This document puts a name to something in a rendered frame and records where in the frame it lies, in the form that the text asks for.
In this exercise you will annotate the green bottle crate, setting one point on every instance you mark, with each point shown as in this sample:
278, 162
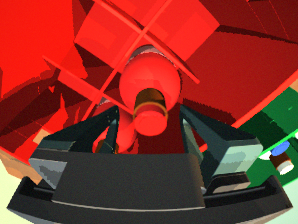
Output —
272, 125

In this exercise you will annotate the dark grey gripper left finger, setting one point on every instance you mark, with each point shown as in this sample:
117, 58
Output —
80, 137

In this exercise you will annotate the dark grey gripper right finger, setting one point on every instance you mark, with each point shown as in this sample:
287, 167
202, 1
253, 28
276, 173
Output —
229, 149

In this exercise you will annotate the white bottle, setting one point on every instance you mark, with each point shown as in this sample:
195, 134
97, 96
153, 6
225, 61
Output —
281, 162

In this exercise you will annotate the blue bottle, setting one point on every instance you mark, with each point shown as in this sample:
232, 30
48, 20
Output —
280, 148

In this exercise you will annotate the red crate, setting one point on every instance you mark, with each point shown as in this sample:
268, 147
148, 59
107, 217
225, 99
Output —
241, 54

